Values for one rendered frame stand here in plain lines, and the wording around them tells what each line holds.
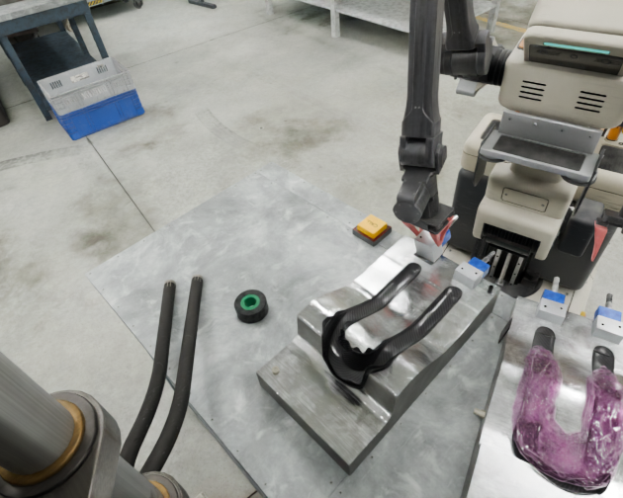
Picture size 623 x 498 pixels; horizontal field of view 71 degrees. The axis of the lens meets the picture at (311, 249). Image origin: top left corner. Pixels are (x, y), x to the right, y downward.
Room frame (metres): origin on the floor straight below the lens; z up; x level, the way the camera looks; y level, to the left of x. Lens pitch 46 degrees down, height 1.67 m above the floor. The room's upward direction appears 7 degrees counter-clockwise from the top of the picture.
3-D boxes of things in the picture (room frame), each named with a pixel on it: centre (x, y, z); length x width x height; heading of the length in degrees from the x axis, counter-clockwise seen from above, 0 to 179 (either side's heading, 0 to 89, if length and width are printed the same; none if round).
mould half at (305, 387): (0.51, -0.13, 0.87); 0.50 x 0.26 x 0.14; 130
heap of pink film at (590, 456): (0.30, -0.42, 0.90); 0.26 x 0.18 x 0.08; 147
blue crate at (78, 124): (3.38, 1.58, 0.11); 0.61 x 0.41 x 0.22; 122
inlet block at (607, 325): (0.49, -0.61, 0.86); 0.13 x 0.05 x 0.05; 147
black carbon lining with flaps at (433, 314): (0.51, -0.15, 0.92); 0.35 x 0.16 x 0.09; 130
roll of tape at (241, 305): (0.66, 0.16, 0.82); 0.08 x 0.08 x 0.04
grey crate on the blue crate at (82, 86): (3.38, 1.58, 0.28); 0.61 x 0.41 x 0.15; 122
